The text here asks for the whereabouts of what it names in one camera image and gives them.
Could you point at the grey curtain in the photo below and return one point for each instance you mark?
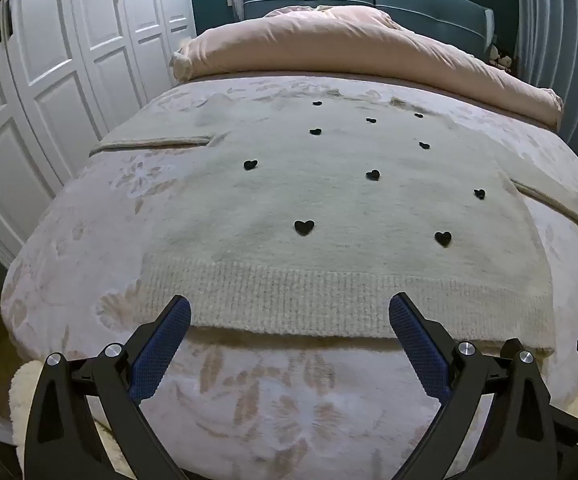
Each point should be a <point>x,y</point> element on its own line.
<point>559,35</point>

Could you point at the pink duvet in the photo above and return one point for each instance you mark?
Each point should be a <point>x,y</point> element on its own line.
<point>369,50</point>

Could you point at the white panelled wardrobe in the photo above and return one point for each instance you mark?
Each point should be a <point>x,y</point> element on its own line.
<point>49,85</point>

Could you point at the small stuffed toys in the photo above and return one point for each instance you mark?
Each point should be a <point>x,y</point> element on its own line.
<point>501,59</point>

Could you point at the white fluffy rug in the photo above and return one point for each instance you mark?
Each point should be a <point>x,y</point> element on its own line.
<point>19,395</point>

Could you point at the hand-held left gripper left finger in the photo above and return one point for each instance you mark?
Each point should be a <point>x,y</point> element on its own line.
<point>161,355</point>

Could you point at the bed with floral cover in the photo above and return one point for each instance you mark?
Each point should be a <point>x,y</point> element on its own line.
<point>269,410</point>

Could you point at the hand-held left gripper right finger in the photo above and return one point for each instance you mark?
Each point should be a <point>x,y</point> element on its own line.
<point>419,345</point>

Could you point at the cream sweater with black hearts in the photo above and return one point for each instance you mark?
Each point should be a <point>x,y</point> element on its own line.
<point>319,200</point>

